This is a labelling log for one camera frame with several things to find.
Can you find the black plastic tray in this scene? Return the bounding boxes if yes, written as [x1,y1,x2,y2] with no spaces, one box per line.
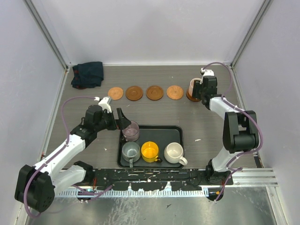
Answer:
[117,124,185,169]

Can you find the grey stoneware mug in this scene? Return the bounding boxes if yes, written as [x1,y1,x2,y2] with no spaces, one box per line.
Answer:
[121,142,141,168]

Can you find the dark wooden coaster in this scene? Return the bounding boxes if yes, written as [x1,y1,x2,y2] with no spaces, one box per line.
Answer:
[146,85,164,101]
[186,90,201,102]
[126,86,143,101]

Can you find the dark blue folded cloth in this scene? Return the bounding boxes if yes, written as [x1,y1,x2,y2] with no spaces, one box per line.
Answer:
[71,61,104,90]

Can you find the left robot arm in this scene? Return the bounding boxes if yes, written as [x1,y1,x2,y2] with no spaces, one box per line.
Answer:
[15,105,131,213]

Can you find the yellow mug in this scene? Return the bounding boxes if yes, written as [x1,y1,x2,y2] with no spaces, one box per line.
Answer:
[141,141,162,163]

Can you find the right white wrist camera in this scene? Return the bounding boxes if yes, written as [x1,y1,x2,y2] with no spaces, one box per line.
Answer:
[200,68,215,76]

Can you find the woven rattan coaster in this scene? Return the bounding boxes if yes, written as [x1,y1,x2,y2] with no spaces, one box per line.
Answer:
[166,85,184,100]

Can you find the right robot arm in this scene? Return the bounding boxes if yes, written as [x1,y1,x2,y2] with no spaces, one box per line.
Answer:
[192,75,260,185]

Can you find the aluminium frame rail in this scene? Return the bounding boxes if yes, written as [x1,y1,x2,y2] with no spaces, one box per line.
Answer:
[23,168,278,188]

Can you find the white speckled mug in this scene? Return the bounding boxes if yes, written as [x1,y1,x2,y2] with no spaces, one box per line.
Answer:
[164,142,188,166]

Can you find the purple mug black handle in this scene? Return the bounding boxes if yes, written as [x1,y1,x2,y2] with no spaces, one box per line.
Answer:
[120,121,140,143]

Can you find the pink ceramic mug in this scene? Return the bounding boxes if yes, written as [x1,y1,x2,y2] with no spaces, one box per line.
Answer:
[188,78,202,96]

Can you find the perforated cable duct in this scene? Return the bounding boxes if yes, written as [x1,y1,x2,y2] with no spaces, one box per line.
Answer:
[56,186,209,198]

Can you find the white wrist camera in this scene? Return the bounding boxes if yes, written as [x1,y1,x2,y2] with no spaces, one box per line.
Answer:
[200,68,215,76]
[94,96,113,113]

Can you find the light orange coaster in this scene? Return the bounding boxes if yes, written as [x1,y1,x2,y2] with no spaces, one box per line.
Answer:
[108,87,124,100]

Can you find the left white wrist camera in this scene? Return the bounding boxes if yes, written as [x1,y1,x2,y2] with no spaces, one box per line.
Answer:
[94,96,113,113]

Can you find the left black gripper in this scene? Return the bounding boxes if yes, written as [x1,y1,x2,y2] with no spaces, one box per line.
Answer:
[95,108,130,132]

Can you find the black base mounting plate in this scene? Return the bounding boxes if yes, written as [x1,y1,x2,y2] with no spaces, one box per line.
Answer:
[75,169,229,191]

